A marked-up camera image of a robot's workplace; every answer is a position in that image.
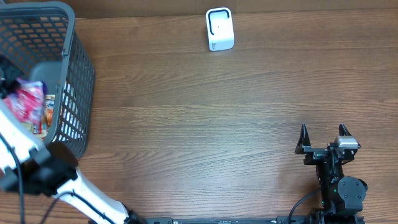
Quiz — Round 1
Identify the red purple pad pack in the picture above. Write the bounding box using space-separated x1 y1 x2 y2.
2 78 47 125

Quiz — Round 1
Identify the yellow white snack bag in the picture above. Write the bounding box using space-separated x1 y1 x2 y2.
22 95 55 140

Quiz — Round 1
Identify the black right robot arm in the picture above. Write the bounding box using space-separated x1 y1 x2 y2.
288 123 368 223

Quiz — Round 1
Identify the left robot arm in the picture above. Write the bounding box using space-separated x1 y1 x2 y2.
1 103 145 223

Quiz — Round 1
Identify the white barcode scanner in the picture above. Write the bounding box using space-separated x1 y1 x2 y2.
205 7 234 52

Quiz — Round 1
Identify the dark grey plastic basket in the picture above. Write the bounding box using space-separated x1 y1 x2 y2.
1 2 95 158

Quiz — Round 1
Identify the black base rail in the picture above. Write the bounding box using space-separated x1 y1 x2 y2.
144 215 365 224

